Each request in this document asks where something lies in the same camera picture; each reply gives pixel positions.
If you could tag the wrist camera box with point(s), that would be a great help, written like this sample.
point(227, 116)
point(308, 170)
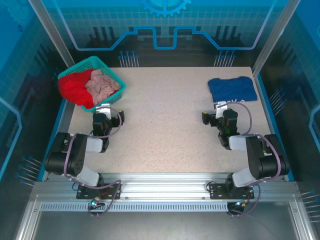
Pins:
point(220, 107)
point(103, 110)

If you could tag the aluminium mounting rail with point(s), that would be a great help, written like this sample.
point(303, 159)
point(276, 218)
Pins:
point(162, 186)

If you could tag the small circuit board with LED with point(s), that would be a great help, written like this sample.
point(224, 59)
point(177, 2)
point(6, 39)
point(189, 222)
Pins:
point(241, 204)
point(94, 204)

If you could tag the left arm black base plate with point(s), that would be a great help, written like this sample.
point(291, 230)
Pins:
point(112, 191)

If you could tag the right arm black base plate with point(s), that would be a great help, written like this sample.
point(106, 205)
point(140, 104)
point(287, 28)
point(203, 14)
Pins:
point(217, 191)

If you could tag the red printed t-shirt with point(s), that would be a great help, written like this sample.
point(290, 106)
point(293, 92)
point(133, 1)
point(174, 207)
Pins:
point(72, 87)

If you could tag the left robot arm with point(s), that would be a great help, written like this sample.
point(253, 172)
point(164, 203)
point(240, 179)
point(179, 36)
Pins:
point(60, 160)

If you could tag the folded blue t-shirt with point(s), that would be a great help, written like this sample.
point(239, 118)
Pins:
point(232, 87)

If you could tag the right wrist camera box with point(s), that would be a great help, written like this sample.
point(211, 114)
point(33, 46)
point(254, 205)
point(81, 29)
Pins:
point(220, 107)

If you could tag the teal plastic basket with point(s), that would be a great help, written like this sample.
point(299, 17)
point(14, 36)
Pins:
point(100, 62)

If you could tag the aluminium frame post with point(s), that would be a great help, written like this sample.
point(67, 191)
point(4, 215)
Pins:
point(275, 35)
point(52, 35)

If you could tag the pink t-shirt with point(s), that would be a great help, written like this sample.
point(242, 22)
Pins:
point(102, 85)

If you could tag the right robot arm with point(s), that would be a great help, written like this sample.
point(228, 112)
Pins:
point(270, 162)

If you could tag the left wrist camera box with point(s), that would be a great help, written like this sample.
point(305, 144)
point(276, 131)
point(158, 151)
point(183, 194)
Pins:
point(103, 110)

